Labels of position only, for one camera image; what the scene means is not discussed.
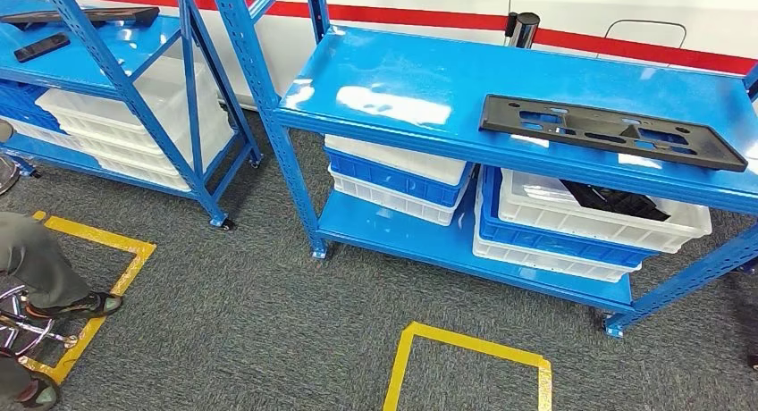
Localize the blue plastic crate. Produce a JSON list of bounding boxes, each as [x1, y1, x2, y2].
[[325, 147, 475, 208], [0, 80, 63, 134], [478, 165, 659, 269]]

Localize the yellow floor tape square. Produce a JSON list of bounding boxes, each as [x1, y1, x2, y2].
[[17, 211, 157, 386], [382, 321, 553, 411]]

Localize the black stanchion post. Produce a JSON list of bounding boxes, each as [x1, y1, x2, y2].
[[504, 12, 541, 49]]

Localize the black plastic plate bracket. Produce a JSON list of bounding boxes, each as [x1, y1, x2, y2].
[[0, 6, 161, 32], [479, 94, 749, 172]]

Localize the white plastic crate stack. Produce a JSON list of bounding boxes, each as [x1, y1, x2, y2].
[[35, 55, 235, 193]]

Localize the person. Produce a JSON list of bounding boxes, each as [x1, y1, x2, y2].
[[0, 211, 124, 411]]

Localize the blue metal shelf rack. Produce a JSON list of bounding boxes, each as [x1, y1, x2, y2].
[[206, 0, 758, 339], [0, 0, 264, 231]]

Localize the black part in crate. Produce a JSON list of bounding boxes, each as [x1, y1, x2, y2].
[[559, 179, 671, 223]]

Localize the black swivel stool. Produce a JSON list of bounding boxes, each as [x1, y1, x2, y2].
[[0, 283, 80, 362]]

